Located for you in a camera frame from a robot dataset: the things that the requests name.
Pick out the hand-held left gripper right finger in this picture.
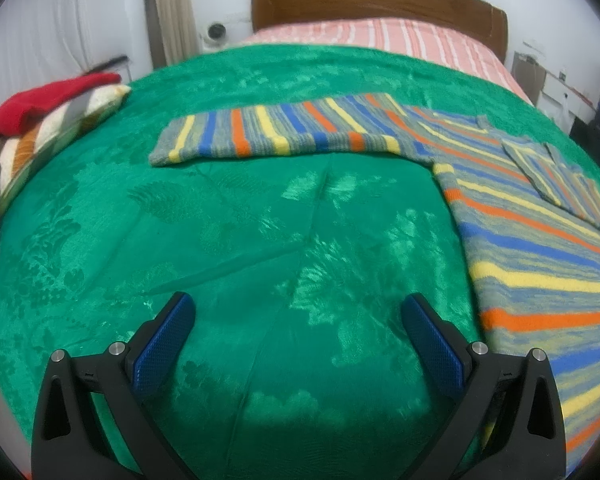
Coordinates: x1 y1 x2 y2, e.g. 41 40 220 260
401 294 567 480

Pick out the green patterned blanket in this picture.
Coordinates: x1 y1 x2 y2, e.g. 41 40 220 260
0 44 600 480

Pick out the white security camera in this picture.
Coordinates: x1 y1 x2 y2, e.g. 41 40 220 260
203 22 229 50

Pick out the striped knit sweater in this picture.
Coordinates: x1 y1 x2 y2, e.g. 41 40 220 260
149 91 600 476

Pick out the white dresser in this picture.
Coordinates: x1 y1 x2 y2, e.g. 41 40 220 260
75 57 132 85

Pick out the pink striped bed sheet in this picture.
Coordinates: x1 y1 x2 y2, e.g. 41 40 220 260
240 17 533 106

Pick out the black chair with dark coat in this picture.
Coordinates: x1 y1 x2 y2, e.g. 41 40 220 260
569 112 600 183

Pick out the beige curtain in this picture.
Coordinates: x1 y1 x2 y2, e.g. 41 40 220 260
142 0 199 71

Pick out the white desk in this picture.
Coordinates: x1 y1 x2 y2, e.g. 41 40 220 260
512 50 600 126

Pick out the brown wooden headboard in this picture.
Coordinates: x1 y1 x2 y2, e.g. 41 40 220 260
251 0 509 63

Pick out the black remote control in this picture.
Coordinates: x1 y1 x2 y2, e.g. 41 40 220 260
82 55 129 77

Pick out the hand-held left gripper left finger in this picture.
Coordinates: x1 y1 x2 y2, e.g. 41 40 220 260
31 292 197 480

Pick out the striped pillow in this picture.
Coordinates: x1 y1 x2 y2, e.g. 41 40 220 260
0 84 132 206

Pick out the red knit hat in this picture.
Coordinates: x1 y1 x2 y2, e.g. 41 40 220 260
0 73 122 138

